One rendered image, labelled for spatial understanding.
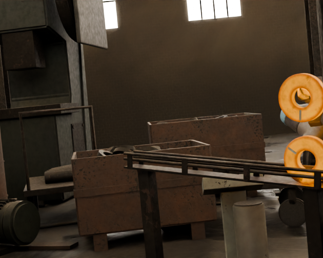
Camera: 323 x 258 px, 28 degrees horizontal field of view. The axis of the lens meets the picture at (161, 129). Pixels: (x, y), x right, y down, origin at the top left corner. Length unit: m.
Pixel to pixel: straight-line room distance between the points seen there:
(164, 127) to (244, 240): 3.41
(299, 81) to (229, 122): 3.77
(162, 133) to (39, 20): 1.86
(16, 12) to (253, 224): 4.81
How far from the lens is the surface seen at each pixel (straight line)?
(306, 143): 2.08
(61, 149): 6.68
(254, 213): 2.43
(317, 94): 2.06
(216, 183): 2.56
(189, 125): 5.78
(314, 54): 10.11
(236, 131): 5.84
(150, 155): 2.36
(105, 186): 4.21
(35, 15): 6.76
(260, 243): 2.46
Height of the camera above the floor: 0.93
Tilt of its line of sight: 2 degrees down
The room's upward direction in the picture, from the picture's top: 6 degrees counter-clockwise
